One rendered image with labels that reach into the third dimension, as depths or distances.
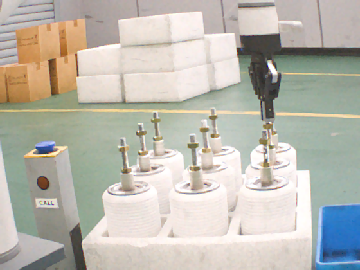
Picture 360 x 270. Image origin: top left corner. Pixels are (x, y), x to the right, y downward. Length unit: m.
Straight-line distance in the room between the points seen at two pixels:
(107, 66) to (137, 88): 0.30
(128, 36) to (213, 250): 2.84
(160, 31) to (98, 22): 4.28
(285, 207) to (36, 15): 6.51
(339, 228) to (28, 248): 0.77
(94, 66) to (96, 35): 3.90
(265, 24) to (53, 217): 0.53
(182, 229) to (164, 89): 2.65
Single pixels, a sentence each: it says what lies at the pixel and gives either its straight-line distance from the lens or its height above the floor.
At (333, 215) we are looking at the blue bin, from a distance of 1.25.
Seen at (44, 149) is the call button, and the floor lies 0.32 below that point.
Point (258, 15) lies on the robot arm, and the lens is 1.02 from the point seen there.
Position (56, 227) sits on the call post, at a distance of 1.12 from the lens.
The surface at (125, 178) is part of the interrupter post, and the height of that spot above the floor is 0.27.
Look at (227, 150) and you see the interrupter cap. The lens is 1.21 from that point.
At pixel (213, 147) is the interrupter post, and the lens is 1.21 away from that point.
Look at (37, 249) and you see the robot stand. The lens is 0.66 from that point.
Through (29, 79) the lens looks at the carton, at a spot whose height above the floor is 0.18.
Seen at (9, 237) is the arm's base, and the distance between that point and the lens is 0.64.
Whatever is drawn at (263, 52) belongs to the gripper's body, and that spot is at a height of 0.46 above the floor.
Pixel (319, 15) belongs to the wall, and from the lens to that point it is 6.21.
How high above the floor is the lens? 0.54
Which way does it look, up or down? 12 degrees down
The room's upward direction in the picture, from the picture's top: 6 degrees counter-clockwise
